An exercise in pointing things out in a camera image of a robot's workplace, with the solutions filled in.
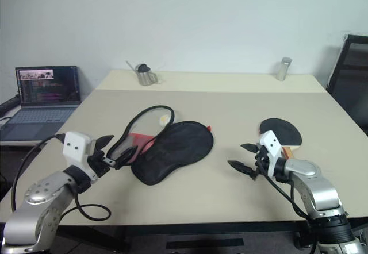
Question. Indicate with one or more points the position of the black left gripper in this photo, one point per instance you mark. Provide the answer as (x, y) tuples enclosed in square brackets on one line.
[(97, 162)]

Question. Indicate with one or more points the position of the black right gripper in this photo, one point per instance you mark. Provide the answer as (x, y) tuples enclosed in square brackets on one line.
[(261, 163)]

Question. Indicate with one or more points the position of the black rubber table tennis paddle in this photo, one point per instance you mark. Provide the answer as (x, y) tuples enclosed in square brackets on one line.
[(280, 130)]

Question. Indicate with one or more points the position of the white plush charm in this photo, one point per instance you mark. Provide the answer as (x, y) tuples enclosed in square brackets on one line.
[(164, 119)]

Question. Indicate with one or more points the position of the black racket cover bag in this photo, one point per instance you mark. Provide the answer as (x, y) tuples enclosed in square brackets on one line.
[(178, 147)]

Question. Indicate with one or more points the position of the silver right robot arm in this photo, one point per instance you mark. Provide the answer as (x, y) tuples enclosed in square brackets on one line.
[(316, 190)]

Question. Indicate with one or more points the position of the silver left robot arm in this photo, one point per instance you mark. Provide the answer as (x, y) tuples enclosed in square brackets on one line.
[(37, 193)]

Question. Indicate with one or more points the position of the red zipper pull tab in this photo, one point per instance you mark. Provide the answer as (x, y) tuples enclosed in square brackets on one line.
[(209, 127)]

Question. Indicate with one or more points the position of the thin metal stick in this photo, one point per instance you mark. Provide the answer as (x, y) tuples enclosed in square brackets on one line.
[(130, 65)]

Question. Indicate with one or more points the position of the black round object in pitcher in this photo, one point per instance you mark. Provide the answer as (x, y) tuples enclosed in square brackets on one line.
[(143, 68)]

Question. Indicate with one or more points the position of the grey open laptop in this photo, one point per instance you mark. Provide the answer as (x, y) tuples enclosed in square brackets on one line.
[(43, 87)]

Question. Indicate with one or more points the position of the steel shaker bottle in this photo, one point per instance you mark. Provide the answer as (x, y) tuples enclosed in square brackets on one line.
[(283, 70)]

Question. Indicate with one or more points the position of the black tube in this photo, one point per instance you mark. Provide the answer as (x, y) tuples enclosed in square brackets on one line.
[(8, 104)]

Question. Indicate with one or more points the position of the black mesh office chair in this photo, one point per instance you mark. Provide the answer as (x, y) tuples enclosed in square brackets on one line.
[(350, 73)]

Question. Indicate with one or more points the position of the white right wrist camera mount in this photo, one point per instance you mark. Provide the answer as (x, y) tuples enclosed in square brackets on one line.
[(271, 144)]

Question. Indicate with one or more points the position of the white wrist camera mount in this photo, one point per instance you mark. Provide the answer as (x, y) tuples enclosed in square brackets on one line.
[(75, 146), (271, 144)]

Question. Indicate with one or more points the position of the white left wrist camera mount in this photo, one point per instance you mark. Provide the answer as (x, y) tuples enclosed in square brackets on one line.
[(75, 146)]

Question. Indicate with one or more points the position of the black table frame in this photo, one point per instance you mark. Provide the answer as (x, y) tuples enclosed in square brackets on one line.
[(201, 228)]

